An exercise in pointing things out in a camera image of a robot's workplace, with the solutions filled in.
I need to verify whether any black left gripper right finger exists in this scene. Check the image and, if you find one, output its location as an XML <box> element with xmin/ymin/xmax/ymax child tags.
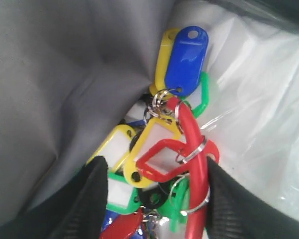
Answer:
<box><xmin>206</xmin><ymin>158</ymin><xmax>299</xmax><ymax>239</ymax></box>

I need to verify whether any clear plastic bag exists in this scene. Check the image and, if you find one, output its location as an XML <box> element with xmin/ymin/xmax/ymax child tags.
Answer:
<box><xmin>189</xmin><ymin>7</ymin><xmax>299</xmax><ymax>220</ymax></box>

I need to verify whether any cream duffel bag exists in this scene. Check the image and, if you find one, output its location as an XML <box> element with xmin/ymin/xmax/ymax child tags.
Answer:
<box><xmin>0</xmin><ymin>0</ymin><xmax>299</xmax><ymax>225</ymax></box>

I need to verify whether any colourful key tag bunch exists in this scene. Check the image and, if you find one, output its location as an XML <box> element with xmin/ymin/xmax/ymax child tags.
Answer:
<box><xmin>95</xmin><ymin>26</ymin><xmax>219</xmax><ymax>239</ymax></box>

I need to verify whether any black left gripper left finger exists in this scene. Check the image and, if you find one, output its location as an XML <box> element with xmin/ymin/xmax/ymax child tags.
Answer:
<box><xmin>0</xmin><ymin>156</ymin><xmax>108</xmax><ymax>239</ymax></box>

